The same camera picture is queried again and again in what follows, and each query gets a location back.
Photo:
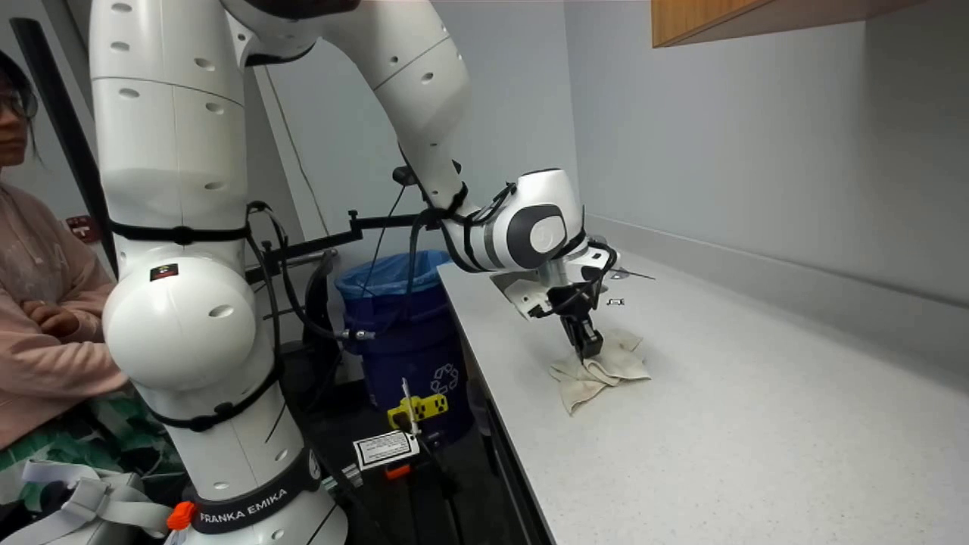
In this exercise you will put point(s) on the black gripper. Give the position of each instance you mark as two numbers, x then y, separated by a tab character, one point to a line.
573	303

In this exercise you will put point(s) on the white cloth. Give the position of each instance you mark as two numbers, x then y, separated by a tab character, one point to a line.
607	372

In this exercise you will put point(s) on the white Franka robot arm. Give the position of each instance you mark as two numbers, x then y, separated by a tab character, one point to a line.
182	322

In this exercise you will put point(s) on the stainless steel sink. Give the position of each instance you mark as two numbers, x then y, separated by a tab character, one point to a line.
524	294

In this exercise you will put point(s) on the chrome faucet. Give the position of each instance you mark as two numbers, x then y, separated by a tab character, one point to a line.
631	273

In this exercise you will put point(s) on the blue recycling bin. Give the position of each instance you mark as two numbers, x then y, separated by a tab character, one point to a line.
411	365

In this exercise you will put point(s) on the yellow clamp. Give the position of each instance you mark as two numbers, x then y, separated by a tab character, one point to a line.
416	410

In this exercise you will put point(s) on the blue plastic bin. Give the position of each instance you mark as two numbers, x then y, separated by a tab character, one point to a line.
395	275

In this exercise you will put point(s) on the white label tag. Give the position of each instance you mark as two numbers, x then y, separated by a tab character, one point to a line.
385	449

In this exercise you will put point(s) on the orange base button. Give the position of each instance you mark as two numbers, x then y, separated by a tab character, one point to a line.
178	516

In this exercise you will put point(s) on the green patterned fabric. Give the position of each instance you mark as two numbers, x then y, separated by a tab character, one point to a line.
101	444

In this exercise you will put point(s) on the person in pink sweater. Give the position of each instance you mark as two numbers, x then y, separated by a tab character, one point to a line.
45	342

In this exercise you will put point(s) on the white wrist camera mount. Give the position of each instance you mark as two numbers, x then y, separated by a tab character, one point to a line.
596	263

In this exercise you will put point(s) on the black stand post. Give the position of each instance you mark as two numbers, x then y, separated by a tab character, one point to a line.
322	335

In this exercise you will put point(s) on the wooden wall cabinet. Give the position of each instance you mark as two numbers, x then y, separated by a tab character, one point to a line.
705	20

